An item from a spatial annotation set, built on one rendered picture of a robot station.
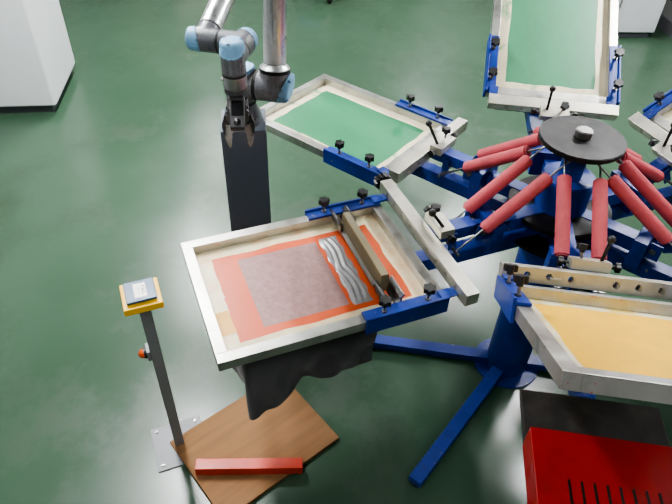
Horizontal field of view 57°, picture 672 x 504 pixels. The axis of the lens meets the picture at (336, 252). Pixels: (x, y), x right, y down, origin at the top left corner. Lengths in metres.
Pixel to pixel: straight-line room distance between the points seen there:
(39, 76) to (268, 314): 3.57
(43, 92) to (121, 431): 3.05
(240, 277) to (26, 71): 3.40
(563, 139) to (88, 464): 2.34
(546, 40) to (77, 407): 2.81
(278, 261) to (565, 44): 1.80
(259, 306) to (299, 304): 0.13
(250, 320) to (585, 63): 2.04
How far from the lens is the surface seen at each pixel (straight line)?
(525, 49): 3.23
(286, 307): 2.08
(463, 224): 2.34
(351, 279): 2.17
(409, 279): 2.20
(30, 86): 5.32
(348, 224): 2.25
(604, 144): 2.43
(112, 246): 3.92
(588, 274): 2.07
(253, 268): 2.22
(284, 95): 2.40
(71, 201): 4.36
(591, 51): 3.30
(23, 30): 5.13
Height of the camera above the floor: 2.48
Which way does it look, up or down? 42 degrees down
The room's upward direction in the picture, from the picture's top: 2 degrees clockwise
